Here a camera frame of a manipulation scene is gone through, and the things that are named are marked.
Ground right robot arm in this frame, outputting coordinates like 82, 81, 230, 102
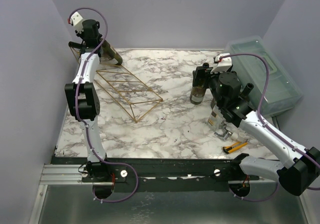
190, 63, 320, 196

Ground green wine bottle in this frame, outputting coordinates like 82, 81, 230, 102
68, 40, 123, 66
189, 62, 209, 105

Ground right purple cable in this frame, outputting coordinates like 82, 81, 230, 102
219, 53, 320, 202

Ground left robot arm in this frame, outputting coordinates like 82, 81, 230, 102
64, 19, 109, 180

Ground purple cable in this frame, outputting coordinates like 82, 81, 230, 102
219, 53, 320, 202
68, 7, 140, 204

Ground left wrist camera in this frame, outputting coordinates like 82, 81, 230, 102
67, 11, 85, 33

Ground translucent plastic storage box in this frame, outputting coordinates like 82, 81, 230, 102
223, 35, 302, 118

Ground yellow utility knife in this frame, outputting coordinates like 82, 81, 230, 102
222, 140, 248, 154

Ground chrome faucet handle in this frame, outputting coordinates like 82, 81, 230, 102
214, 124, 233, 141

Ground clear square liquor bottle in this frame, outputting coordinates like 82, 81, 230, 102
207, 99, 225, 131

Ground white plastic pipe fitting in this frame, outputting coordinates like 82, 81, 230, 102
230, 132, 247, 142

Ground green wine bottle back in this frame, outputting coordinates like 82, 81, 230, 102
189, 62, 209, 105

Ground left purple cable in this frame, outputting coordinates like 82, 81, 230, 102
68, 7, 140, 204

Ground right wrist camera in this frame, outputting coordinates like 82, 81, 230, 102
210, 52, 233, 74

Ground gold wire wine rack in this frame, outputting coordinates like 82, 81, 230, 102
70, 46, 164, 123

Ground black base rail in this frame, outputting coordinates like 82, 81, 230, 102
50, 156, 263, 198

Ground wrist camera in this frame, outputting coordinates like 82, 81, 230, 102
210, 52, 233, 74
67, 11, 85, 33

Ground green wine bottle front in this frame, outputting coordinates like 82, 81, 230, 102
68, 40, 123, 66

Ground aluminium extrusion rail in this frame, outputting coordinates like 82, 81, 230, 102
39, 164, 83, 185

